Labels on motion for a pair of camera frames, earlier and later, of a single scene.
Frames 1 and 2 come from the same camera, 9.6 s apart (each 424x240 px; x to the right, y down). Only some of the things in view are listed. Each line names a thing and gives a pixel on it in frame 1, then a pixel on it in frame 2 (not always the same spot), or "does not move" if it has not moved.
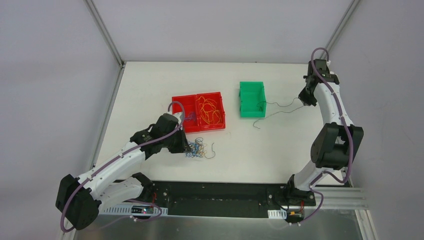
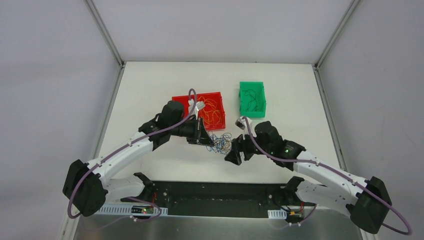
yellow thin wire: x=208 y=112 does not move
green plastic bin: x=252 y=102 does not move
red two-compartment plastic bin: x=203 y=112 does not move
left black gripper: x=182 y=144 → x=197 y=131
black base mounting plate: x=244 y=199 does not move
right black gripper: x=305 y=96 → x=244 y=148
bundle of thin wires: x=196 y=148 → x=222 y=145
